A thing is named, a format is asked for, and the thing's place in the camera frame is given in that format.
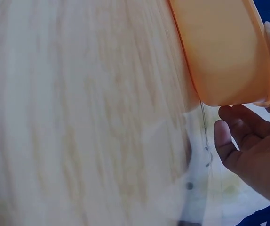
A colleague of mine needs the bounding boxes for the person's right hand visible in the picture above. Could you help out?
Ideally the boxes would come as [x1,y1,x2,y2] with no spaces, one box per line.
[214,21,270,210]

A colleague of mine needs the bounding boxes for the orange plastic container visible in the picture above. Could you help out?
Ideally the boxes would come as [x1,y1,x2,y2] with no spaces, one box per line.
[167,0,270,108]

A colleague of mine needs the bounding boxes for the clear plastic bag black dots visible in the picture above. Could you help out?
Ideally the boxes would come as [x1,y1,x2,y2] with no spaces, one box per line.
[144,103,270,226]

